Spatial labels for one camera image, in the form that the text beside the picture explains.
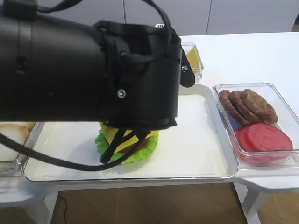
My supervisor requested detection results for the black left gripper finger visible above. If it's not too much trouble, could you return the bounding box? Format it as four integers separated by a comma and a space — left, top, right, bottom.
100, 129, 126, 163

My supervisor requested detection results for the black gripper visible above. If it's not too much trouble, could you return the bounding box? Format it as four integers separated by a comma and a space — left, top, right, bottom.
94, 21, 195, 152

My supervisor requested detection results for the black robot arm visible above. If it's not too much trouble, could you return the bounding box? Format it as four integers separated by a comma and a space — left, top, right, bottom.
0, 14, 195, 171

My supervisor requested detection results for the green lettuce under burger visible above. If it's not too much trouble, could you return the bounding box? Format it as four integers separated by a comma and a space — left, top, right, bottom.
95, 129, 159, 165

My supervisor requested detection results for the yellow cheese slice on burger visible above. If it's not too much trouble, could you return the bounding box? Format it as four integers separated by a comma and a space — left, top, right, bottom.
99, 122, 159, 153

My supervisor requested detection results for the orange cheese slices stack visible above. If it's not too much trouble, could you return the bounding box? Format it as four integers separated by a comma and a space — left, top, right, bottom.
186, 44, 202, 76

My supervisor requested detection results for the clear lettuce and cheese container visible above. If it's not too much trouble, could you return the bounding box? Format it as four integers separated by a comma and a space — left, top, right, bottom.
181, 42, 205, 84

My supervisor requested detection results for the white metal tray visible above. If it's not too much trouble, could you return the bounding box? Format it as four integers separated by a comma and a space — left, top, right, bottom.
24, 85, 237, 182

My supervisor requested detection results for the bun half rear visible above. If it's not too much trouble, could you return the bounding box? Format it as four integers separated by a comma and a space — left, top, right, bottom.
13, 122, 35, 130

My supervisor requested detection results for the bun half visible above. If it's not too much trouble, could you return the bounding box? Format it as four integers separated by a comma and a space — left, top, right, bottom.
13, 122, 35, 130
0, 124, 29, 162

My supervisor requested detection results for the brown patty back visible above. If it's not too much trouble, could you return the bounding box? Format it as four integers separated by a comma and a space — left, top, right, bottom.
219, 90, 251, 126

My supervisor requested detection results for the brown patty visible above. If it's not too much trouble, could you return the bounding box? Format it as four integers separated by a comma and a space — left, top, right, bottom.
241, 89, 278, 124
229, 91, 263, 124
219, 90, 251, 126

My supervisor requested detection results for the clear bun container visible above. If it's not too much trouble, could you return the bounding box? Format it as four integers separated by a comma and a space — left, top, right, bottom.
0, 122, 44, 177

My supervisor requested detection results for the bun half front left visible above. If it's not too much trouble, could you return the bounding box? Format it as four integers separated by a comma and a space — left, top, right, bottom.
0, 124, 29, 162

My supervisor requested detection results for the red tomato slice lower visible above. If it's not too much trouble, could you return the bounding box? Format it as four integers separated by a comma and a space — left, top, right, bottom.
235, 127, 257, 152

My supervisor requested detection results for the brown patty middle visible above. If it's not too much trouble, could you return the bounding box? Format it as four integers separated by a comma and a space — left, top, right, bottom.
229, 91, 263, 124

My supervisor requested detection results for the brown patty front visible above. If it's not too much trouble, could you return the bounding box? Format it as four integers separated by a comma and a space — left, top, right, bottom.
241, 89, 278, 124

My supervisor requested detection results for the clear patty and tomato container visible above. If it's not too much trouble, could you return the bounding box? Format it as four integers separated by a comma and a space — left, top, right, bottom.
213, 83, 299, 168

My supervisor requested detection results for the red tomato slice top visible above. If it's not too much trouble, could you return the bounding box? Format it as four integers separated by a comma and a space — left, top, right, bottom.
245, 123, 293, 152

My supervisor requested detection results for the black floor cable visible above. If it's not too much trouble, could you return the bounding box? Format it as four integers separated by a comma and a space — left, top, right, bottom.
59, 197, 69, 219

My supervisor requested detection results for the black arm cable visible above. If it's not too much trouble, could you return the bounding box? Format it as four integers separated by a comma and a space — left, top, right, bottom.
0, 0, 178, 172

